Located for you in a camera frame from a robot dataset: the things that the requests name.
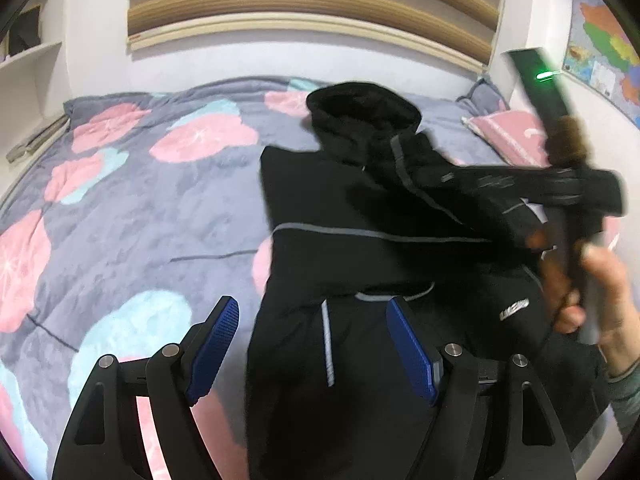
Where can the beige striped window blind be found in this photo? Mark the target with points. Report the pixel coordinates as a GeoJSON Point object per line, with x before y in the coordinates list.
{"type": "Point", "coordinates": [310, 5]}

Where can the white wall shelf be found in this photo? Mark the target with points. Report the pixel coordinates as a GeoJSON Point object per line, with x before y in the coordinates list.
{"type": "Point", "coordinates": [30, 65]}

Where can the grey floral printed blanket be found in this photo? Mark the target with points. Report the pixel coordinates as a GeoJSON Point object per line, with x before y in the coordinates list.
{"type": "Point", "coordinates": [150, 220]}

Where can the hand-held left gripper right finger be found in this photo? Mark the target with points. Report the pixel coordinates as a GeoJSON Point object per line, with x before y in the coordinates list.
{"type": "Point", "coordinates": [410, 350]}

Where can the grey pillow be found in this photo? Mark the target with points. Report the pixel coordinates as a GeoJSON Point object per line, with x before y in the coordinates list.
{"type": "Point", "coordinates": [482, 97]}

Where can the beige ribbed object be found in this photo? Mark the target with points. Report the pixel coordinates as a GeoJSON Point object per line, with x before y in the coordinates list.
{"type": "Point", "coordinates": [37, 137]}

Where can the black hooded jacket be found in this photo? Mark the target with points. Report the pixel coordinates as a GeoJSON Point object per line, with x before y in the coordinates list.
{"type": "Point", "coordinates": [350, 200]}

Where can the pink pillow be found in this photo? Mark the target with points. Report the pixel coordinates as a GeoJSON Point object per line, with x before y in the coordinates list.
{"type": "Point", "coordinates": [505, 135]}

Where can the person's right hand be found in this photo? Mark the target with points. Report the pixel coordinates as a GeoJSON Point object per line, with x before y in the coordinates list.
{"type": "Point", "coordinates": [617, 310]}

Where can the person's right forearm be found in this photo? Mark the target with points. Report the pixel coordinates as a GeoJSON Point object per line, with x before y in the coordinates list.
{"type": "Point", "coordinates": [627, 400]}

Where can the colourful wall map poster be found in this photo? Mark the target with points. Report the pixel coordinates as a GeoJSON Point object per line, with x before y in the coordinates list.
{"type": "Point", "coordinates": [605, 45]}

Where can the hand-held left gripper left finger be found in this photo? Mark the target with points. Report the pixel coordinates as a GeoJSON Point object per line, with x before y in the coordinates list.
{"type": "Point", "coordinates": [215, 345]}

